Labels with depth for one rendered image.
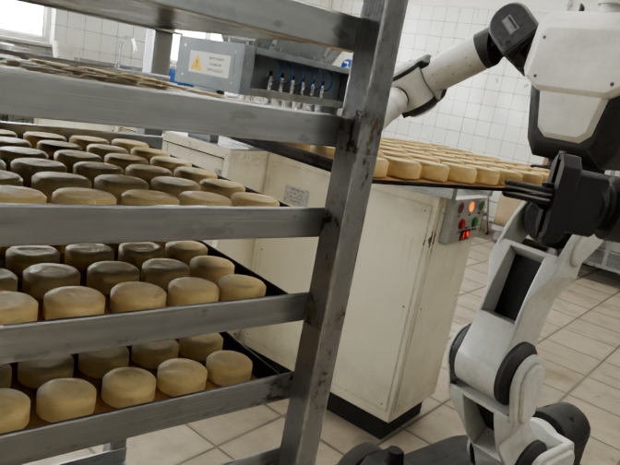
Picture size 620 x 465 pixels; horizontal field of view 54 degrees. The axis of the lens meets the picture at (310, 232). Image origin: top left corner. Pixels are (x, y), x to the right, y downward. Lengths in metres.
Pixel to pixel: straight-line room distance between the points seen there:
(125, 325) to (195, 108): 0.18
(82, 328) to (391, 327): 1.52
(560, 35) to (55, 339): 1.13
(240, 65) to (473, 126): 4.51
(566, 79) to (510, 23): 0.23
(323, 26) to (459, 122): 5.88
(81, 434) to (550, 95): 1.11
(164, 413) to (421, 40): 6.32
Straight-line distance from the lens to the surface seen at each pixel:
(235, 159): 2.08
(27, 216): 0.46
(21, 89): 0.45
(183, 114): 0.49
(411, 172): 0.72
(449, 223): 1.86
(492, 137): 6.26
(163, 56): 0.95
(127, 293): 0.57
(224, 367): 0.65
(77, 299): 0.55
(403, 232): 1.88
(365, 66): 0.57
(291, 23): 0.54
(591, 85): 1.32
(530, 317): 1.37
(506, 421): 1.42
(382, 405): 2.05
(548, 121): 1.36
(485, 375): 1.36
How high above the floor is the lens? 1.09
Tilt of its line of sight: 13 degrees down
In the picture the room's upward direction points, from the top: 10 degrees clockwise
